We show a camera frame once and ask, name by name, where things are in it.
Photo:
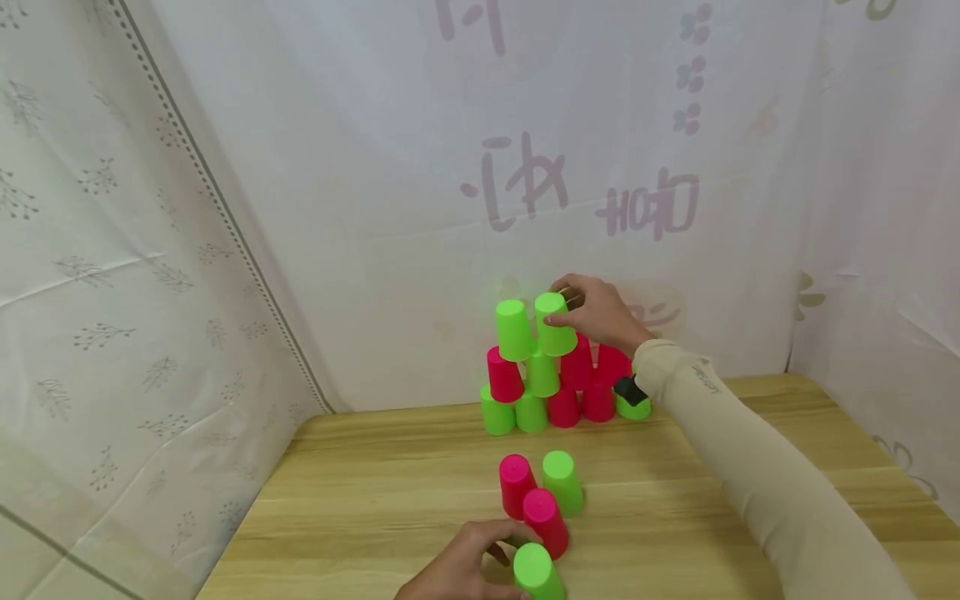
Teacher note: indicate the person's right hand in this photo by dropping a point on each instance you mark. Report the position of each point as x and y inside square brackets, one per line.
[604, 321]

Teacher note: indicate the person's left hand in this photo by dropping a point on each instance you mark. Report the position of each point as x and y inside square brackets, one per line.
[454, 571]

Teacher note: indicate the person's right thumb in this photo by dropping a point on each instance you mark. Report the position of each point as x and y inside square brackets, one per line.
[561, 317]

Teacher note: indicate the person's left fingers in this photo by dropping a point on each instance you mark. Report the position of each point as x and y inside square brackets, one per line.
[504, 533]

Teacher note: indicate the person's right forearm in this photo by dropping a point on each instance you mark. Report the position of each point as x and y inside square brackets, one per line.
[757, 475]

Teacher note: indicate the green plastic cup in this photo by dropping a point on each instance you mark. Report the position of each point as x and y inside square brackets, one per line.
[564, 485]
[556, 337]
[538, 575]

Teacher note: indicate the person's right index finger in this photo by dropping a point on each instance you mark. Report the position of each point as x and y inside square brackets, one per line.
[574, 285]

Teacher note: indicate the pyramid of green pink cups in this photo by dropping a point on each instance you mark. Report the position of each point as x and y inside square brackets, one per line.
[504, 377]

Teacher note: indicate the pink plastic cup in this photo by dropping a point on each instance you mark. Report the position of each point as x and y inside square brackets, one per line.
[514, 490]
[547, 521]

